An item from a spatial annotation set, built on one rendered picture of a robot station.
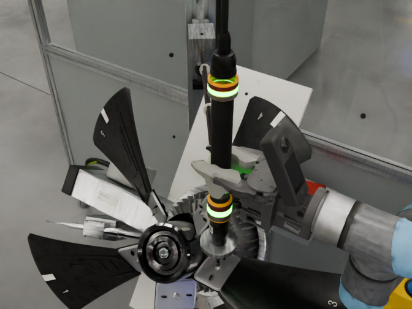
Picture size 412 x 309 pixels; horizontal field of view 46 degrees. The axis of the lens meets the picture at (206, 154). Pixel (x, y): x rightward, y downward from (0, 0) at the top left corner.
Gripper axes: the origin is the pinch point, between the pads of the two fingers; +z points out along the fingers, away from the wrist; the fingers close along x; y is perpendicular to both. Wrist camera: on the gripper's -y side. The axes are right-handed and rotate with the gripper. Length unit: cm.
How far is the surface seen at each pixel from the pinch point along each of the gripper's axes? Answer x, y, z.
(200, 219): 4.6, 22.8, 4.0
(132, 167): 5.9, 18.2, 22.0
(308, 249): 70, 99, -5
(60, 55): 70, 51, 114
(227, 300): -5.6, 28.4, -8.4
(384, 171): 70, 49, -22
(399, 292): 22, 39, -36
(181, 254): -4.0, 24.1, 2.8
